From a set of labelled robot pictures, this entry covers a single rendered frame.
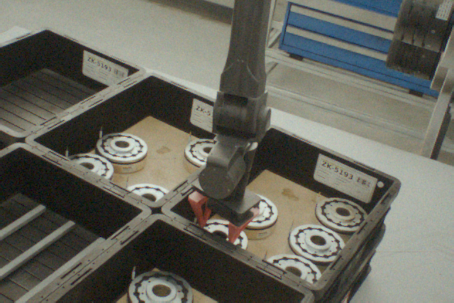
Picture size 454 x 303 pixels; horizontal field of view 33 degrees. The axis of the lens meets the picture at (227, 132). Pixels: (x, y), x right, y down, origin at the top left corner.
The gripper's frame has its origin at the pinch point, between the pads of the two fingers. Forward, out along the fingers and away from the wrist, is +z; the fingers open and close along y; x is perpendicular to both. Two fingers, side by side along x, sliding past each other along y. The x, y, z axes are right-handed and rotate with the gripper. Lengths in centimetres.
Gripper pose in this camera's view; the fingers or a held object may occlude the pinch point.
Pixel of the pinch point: (217, 232)
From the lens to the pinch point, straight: 133.2
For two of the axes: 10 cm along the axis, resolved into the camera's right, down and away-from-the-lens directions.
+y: 7.9, 4.5, -4.1
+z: -1.9, 8.2, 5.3
